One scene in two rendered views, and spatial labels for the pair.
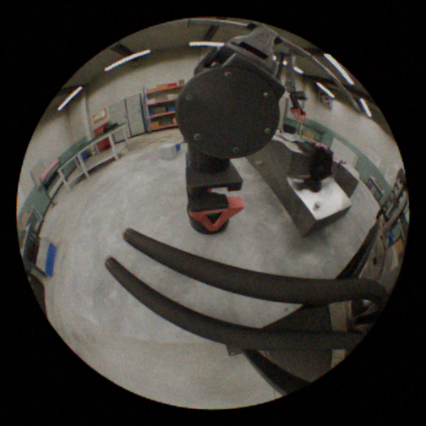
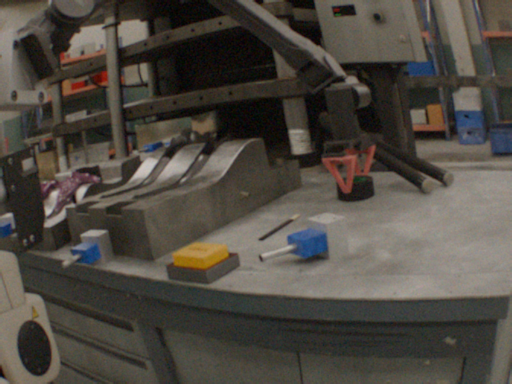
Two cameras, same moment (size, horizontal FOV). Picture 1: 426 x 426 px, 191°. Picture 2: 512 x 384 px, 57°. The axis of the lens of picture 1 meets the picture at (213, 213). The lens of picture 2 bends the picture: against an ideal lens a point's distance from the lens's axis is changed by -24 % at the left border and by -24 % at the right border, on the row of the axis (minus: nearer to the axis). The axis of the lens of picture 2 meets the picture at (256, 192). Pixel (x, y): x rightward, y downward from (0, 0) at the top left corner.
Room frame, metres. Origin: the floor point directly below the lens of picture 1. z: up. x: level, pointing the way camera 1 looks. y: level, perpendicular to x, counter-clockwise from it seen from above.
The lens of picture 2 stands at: (1.09, 0.71, 1.08)
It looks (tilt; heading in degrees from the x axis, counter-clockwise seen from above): 12 degrees down; 227
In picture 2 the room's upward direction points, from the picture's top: 9 degrees counter-clockwise
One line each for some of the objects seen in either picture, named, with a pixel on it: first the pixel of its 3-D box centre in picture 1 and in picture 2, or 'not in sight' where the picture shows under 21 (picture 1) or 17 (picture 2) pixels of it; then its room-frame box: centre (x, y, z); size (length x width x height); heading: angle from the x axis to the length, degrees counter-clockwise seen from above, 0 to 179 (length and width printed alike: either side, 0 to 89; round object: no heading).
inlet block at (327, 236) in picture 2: (174, 147); (301, 244); (0.50, 0.15, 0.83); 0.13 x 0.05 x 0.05; 164
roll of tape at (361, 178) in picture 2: (209, 211); (356, 188); (0.16, 0.01, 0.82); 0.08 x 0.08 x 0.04
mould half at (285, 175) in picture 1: (291, 154); (180, 185); (0.38, -0.27, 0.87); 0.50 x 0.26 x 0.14; 12
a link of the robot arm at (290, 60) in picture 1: (290, 69); not in sight; (0.86, -0.49, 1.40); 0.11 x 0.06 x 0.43; 121
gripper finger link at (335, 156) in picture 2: not in sight; (346, 167); (0.19, 0.01, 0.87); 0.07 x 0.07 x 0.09; 11
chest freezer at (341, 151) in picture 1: (344, 154); not in sight; (4.20, -6.37, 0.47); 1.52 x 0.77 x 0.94; 12
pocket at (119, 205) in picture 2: not in sight; (123, 214); (0.59, -0.17, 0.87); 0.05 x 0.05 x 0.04; 12
